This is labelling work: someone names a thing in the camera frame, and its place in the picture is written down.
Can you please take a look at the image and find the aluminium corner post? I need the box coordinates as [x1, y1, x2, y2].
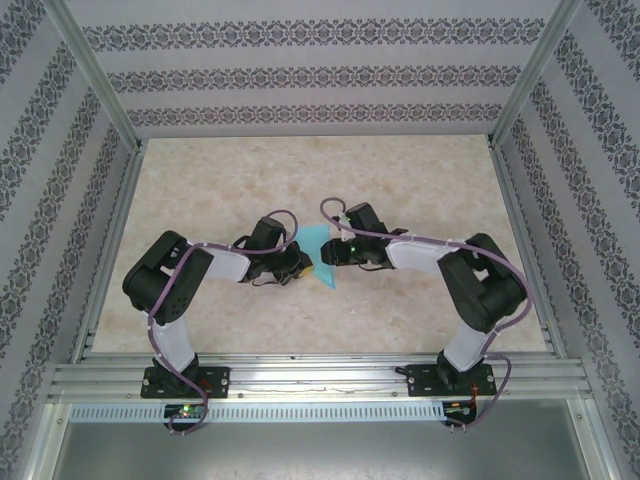
[485, 0, 587, 149]
[42, 0, 146, 151]

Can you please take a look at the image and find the aluminium side rail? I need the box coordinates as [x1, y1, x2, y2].
[487, 139, 571, 361]
[69, 139, 147, 364]

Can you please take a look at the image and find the light blue cloth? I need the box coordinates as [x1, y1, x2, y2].
[297, 224, 340, 292]

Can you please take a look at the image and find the slotted grey cable tray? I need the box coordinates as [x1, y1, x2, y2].
[69, 403, 447, 424]

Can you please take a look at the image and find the grey metal bottom panel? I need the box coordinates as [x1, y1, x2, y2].
[37, 399, 614, 480]

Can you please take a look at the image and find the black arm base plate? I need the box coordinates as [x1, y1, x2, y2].
[405, 363, 496, 400]
[141, 366, 232, 401]

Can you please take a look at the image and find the aluminium mounting rail beam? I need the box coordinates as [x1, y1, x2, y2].
[47, 351, 596, 402]

